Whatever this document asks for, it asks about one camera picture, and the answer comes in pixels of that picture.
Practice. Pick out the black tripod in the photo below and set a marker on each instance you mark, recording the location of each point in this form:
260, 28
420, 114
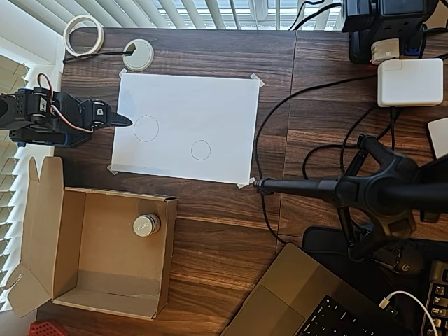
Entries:
381, 196

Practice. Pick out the masking tape roll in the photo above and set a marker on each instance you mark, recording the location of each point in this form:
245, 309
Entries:
71, 45

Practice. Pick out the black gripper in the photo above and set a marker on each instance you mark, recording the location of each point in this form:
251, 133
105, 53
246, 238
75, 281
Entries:
100, 113

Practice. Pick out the small white plug adapter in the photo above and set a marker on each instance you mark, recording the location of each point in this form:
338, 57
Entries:
385, 50

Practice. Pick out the black computer mouse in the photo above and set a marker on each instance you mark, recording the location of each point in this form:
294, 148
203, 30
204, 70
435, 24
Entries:
406, 262

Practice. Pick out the small jar with silver lid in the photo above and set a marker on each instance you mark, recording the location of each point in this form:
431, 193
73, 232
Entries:
145, 224

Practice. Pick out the white paper sheet with circles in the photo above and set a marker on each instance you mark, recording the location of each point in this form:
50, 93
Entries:
196, 119

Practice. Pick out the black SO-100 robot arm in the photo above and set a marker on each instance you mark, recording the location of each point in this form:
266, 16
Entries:
42, 115

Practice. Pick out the large white power adapter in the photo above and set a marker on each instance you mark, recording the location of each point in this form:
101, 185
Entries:
409, 82

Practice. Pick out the open brown cardboard box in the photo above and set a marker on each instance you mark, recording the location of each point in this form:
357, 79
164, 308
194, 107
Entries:
115, 252

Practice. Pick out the flat white device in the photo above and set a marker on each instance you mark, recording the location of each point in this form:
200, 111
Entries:
439, 138

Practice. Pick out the black keyboard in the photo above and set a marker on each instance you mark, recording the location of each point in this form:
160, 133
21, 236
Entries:
437, 297

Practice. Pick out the masking tape corner piece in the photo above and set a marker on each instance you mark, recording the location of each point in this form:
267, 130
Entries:
258, 80
112, 170
123, 73
245, 184

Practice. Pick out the white vertical blinds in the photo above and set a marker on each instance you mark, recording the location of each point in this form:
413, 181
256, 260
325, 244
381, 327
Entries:
7, 196
196, 12

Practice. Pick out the red leader arm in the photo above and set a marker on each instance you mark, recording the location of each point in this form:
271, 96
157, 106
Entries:
45, 329

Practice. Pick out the black mouse pad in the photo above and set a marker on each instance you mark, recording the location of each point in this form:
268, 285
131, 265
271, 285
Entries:
322, 241

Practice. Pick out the black power strip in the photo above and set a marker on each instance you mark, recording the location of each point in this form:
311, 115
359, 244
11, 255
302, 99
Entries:
381, 14

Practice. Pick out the grey laptop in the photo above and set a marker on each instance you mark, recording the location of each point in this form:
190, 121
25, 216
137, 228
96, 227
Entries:
290, 290

